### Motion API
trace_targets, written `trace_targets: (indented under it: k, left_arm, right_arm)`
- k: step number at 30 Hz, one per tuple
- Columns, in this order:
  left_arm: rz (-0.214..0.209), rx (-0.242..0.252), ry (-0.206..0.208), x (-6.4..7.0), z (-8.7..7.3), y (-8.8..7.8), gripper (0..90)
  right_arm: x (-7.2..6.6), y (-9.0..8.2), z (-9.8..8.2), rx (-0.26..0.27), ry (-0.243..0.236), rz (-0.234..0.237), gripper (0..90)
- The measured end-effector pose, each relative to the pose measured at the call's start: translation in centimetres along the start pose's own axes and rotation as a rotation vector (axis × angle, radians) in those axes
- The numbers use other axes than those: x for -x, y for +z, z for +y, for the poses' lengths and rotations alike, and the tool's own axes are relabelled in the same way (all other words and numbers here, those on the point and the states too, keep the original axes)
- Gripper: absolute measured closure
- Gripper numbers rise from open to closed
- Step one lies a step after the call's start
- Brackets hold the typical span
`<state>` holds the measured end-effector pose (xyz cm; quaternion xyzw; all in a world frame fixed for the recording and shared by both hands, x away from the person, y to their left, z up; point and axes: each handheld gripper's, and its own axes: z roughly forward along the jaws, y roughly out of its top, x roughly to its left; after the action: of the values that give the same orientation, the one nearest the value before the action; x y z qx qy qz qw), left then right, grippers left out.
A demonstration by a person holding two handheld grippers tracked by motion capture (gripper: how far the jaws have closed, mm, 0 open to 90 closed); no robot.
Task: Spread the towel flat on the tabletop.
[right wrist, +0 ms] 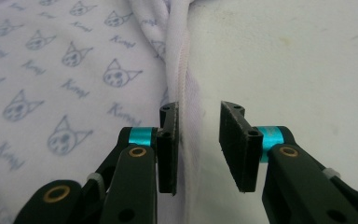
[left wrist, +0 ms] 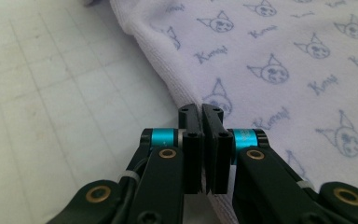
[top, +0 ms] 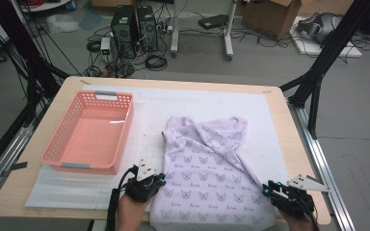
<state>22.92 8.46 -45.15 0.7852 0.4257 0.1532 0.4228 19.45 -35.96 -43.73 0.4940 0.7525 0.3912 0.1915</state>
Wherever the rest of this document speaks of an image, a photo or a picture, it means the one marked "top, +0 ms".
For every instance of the white grid mat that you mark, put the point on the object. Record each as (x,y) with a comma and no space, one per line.
(205,102)

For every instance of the grey metal bracket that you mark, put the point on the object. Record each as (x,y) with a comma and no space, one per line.
(17,166)
(313,178)

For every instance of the black metal frame stand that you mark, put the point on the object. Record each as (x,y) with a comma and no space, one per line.
(334,41)
(22,41)

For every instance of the white metal stand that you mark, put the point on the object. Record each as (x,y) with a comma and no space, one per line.
(174,32)

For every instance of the white round table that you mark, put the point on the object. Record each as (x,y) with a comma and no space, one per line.
(51,5)

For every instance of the white power strip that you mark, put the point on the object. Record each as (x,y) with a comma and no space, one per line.
(166,29)

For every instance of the open cardboard box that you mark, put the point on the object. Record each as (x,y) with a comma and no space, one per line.
(269,19)

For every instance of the small white device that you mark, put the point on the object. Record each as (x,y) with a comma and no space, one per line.
(105,45)

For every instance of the person's right hand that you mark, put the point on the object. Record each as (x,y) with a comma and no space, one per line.
(302,225)

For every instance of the aluminium rail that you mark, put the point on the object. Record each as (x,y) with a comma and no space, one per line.
(321,160)
(9,150)

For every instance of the grey headset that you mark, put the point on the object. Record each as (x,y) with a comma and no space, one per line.
(324,27)

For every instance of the person's left hand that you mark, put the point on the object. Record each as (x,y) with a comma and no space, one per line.
(131,211)

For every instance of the white floor board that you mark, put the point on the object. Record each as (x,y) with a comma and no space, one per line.
(311,49)

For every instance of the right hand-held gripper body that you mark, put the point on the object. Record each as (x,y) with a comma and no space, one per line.
(297,203)

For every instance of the black computer tower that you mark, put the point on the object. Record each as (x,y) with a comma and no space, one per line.
(123,32)
(147,29)

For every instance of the clear plastic bag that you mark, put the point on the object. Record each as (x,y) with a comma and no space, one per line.
(62,24)

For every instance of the pink plastic basket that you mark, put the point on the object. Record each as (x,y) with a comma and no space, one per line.
(90,154)

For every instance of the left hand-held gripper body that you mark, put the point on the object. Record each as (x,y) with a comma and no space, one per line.
(141,191)

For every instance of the lavender printed towel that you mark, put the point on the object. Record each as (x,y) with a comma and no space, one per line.
(205,179)

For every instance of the flat black device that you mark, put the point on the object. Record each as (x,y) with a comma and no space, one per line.
(212,21)

